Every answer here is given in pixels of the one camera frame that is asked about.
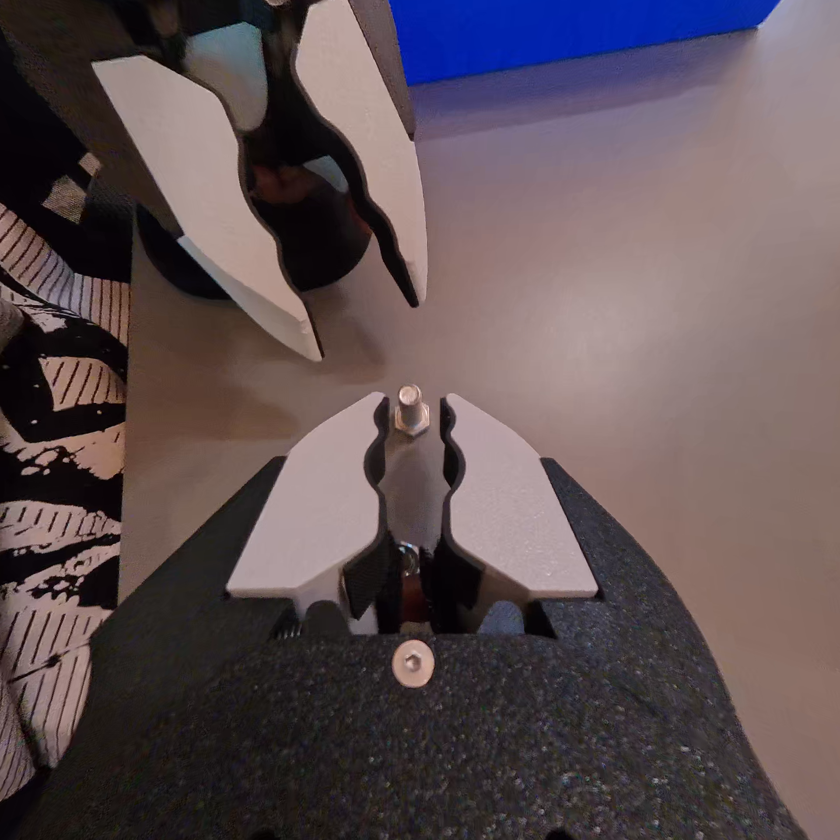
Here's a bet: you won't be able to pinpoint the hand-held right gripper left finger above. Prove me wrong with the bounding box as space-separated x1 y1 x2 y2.
227 392 392 615

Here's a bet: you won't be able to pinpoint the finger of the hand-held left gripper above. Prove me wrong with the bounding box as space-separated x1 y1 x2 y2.
92 24 324 363
296 0 429 309

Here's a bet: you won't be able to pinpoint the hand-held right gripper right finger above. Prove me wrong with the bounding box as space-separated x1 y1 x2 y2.
440 392 601 607

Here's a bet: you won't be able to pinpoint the steel hex bolt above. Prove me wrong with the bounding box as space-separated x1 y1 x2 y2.
392 384 431 437

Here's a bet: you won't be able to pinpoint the blue divided plastic bin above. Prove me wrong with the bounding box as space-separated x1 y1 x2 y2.
388 0 783 88

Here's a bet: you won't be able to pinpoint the black and white printed trousers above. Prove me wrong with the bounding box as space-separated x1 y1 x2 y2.
0 158 135 795

